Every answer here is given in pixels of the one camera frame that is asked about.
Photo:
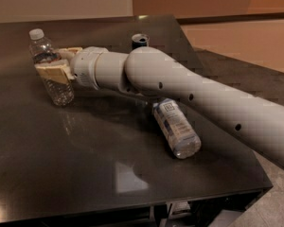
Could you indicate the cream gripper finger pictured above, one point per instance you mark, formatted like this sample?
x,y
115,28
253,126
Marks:
x,y
67,53
60,72

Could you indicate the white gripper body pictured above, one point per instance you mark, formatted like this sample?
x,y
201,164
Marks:
x,y
83,66

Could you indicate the clear plastic water bottle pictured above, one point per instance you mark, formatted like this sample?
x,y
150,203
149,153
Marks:
x,y
42,51

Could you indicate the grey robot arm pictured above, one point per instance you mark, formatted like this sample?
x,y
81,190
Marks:
x,y
150,74

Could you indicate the white labelled water bottle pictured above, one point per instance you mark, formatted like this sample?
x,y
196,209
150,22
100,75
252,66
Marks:
x,y
183,140

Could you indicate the blue silver energy drink can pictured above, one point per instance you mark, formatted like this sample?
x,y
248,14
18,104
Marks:
x,y
139,40

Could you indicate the dark rug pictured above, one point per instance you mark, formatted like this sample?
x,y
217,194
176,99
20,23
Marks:
x,y
250,78

